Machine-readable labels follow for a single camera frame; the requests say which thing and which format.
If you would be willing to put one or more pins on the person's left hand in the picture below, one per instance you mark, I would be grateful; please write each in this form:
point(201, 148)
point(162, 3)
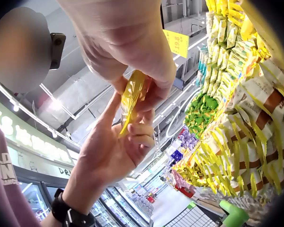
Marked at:
point(104, 158)

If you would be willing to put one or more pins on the person's right hand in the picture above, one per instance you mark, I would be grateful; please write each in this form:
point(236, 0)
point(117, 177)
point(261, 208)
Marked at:
point(113, 35)

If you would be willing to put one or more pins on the person's left index finger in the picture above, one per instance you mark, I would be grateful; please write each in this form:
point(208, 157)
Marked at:
point(145, 117)

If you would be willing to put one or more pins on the person's left thumb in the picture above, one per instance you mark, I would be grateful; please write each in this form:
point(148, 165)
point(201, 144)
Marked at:
point(140, 133)

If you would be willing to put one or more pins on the person's right thumb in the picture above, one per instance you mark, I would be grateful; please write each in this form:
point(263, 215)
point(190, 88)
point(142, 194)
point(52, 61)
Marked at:
point(118, 84)

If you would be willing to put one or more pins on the person's right fingers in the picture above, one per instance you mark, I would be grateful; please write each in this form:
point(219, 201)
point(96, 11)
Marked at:
point(162, 85)

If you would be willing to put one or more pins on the person's left fingers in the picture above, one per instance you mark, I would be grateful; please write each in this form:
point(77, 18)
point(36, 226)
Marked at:
point(108, 112)

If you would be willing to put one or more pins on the yellow snack packet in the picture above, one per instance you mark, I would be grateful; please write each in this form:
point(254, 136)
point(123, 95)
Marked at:
point(132, 94)

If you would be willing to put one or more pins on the yellow hanging price sign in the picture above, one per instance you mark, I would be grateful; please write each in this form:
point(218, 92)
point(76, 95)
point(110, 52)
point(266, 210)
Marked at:
point(177, 43)

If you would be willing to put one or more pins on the row of glass-door fridges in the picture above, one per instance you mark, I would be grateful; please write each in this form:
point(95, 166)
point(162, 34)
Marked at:
point(113, 205)

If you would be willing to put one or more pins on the full shop shelf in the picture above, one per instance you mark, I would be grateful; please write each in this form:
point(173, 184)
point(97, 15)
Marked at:
point(239, 106)

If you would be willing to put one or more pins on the green shop sign board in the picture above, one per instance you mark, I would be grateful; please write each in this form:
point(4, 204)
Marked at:
point(26, 134)

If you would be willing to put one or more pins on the black wrist band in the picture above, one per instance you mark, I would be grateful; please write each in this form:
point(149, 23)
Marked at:
point(71, 209)

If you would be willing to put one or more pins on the person's body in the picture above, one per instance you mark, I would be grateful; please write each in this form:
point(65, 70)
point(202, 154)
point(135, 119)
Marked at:
point(7, 179)

